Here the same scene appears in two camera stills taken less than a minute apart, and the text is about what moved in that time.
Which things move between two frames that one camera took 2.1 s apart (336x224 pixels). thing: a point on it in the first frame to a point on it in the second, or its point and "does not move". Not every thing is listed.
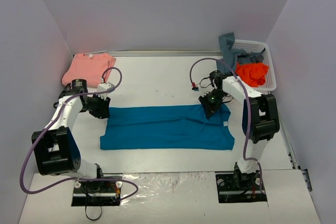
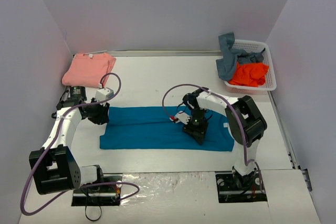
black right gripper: [208, 103] to [195, 130]
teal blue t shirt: [166, 127] does not move
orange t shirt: [253, 73] does not move
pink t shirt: [89, 66] does not move
